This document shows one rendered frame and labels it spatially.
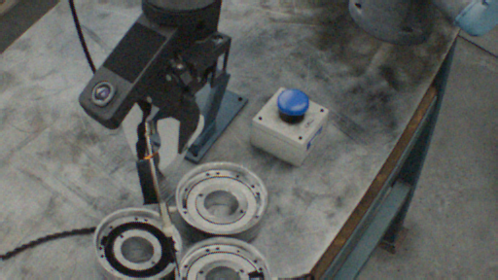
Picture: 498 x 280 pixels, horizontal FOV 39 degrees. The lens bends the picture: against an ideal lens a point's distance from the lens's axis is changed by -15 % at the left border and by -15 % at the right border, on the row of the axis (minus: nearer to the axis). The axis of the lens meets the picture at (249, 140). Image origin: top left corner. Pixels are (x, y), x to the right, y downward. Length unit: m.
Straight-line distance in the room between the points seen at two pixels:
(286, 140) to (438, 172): 1.19
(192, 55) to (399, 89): 0.46
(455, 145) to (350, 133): 1.19
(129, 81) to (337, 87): 0.48
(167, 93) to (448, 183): 1.45
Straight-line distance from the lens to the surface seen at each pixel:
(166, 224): 0.84
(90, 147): 1.03
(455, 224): 2.04
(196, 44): 0.76
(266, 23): 1.20
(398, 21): 1.19
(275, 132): 0.99
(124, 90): 0.69
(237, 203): 0.94
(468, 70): 2.49
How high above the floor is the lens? 1.57
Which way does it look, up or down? 48 degrees down
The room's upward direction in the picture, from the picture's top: 5 degrees clockwise
